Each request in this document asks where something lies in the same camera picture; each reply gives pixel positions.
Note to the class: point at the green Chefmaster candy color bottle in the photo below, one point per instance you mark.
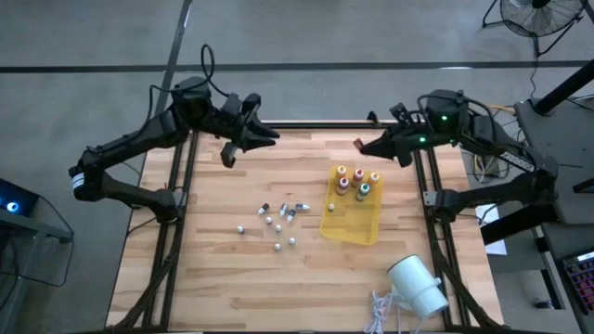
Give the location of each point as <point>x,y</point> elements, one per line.
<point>364,189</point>

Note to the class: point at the orange candy color bottle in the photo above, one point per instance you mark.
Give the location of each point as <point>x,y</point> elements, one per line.
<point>374,177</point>

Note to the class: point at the computer with blue light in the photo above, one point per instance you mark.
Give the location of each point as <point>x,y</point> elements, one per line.
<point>18,199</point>

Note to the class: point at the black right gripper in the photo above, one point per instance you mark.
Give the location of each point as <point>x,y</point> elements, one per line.
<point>410,139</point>

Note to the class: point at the dark metal stand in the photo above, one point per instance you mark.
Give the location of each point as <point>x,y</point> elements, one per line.
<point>32,227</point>

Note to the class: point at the grey cart top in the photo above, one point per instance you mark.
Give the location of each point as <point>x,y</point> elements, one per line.
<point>566,153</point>

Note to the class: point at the black cart beam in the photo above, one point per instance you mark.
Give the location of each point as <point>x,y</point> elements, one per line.
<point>515,222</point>

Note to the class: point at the black aluminium table frame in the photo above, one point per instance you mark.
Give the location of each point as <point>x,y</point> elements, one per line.
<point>320,124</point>

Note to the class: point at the black floor fan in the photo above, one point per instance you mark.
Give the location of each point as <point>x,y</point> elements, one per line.
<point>538,23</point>

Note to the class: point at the yellow translucent plastic bin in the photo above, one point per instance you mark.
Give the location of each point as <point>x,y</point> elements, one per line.
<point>352,222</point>

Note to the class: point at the black pole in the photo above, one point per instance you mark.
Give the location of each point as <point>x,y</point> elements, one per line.
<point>564,88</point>

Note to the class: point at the keyboard with coloured keys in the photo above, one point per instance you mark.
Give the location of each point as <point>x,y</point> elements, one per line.
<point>582,283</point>

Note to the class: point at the yellow candy color bottle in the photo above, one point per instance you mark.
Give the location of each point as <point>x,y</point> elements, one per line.
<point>341,170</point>

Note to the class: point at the white paper sheet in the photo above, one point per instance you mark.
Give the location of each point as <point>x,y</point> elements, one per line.
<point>494,241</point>

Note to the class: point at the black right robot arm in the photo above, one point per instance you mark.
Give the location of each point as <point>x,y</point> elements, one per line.
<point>510,153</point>

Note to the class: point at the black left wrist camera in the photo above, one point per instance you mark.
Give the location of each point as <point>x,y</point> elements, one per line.
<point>228,155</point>

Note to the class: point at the white cylindrical lamp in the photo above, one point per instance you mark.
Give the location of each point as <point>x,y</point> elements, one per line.
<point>415,285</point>

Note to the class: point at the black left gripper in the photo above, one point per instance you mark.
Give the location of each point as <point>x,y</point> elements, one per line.
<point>234,118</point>

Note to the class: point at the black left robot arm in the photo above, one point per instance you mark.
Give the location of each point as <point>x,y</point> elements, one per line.
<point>134,139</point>

